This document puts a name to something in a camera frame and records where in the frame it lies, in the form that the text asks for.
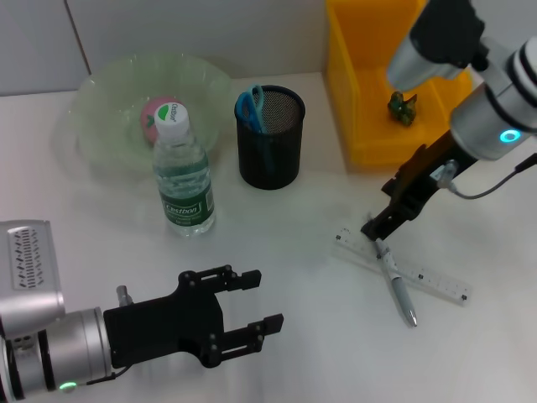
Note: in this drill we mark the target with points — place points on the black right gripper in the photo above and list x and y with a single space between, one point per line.
419 180

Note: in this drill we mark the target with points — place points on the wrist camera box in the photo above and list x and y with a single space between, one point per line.
29 260
440 38

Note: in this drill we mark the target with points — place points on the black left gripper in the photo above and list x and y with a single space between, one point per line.
168 323

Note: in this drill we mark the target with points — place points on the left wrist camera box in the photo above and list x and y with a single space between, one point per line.
29 260

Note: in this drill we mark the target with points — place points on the green plastic wrapper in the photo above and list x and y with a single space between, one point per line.
402 108

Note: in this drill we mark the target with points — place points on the pink peach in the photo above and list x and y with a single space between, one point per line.
147 119

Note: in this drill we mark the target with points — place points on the black mesh pen holder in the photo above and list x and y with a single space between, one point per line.
268 168

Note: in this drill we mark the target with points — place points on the white grey ballpoint pen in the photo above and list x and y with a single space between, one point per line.
392 268

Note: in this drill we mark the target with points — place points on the clear green-label water bottle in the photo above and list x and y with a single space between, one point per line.
184 184

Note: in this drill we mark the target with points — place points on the translucent green fruit plate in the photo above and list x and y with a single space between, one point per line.
109 92

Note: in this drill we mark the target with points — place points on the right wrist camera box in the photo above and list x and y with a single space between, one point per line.
440 38

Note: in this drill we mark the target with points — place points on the transparent plastic ruler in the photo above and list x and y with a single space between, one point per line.
436 282

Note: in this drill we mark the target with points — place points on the yellow plastic bin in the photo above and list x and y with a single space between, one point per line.
356 105

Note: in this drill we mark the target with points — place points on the blue teal scissors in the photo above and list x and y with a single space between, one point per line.
251 109

